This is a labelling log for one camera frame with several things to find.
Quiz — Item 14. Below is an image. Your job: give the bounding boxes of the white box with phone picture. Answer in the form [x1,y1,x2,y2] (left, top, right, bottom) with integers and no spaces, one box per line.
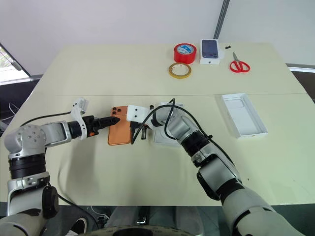
[199,38,225,66]

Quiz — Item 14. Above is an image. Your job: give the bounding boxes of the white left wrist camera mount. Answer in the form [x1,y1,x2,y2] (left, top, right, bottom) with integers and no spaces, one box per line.
[70,97,89,141]

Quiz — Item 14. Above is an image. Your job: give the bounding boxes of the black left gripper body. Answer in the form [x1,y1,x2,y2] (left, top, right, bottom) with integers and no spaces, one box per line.
[82,115,100,138]

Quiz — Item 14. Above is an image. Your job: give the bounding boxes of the yellow tape roll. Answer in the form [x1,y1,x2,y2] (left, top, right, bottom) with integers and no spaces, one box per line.
[168,62,193,80]

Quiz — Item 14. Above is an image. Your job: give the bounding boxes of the loose white cables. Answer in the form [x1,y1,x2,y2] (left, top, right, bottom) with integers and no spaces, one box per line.
[0,102,20,121]

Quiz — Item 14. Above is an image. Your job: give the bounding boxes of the red tape roll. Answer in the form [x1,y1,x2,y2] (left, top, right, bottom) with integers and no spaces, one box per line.
[173,43,197,65]

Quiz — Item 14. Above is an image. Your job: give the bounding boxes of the white phone box lid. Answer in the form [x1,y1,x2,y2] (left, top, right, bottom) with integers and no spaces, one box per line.
[220,92,268,140]

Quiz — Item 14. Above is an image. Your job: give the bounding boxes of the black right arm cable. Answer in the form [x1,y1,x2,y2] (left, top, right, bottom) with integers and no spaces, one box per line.
[130,98,214,146]

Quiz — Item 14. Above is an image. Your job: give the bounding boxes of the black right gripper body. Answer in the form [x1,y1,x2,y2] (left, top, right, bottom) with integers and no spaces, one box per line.
[130,121,149,131]

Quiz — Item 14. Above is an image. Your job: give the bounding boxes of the orange smartphone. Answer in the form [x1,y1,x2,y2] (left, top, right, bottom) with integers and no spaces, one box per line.
[107,105,132,146]

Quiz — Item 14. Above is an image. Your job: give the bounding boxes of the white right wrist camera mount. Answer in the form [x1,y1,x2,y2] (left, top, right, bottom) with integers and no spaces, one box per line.
[126,105,150,123]

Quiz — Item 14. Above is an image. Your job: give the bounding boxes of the window frame with handle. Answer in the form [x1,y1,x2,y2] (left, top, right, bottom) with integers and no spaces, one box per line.
[0,42,43,86]

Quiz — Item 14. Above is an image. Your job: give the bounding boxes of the dark side desk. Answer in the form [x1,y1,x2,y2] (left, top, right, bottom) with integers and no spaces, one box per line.
[285,63,315,104]

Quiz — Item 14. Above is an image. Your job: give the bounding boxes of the red handled scissors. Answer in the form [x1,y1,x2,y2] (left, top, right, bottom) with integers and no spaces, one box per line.
[229,52,251,74]

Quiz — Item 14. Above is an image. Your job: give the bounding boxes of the white phone box base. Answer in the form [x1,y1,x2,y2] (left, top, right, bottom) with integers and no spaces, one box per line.
[153,101,188,147]

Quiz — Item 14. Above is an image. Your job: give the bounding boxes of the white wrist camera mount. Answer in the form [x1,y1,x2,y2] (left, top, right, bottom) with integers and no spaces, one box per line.
[126,105,150,123]
[70,97,89,141]

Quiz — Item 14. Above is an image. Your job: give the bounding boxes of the grey ribbed wall strip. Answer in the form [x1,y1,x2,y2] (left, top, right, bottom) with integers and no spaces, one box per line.
[212,0,231,40]

